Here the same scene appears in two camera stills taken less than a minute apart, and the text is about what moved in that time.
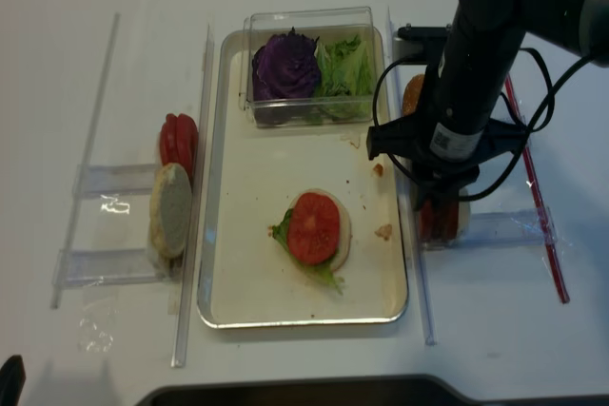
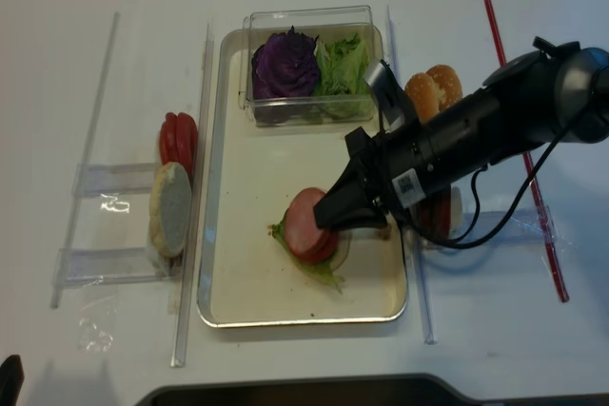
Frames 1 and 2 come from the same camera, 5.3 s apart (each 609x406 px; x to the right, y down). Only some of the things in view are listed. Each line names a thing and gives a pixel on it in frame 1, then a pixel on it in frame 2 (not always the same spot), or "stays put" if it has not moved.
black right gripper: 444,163 to 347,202
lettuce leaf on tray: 323,271 stays put
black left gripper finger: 12,379 stays put
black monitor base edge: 418,391 stays put
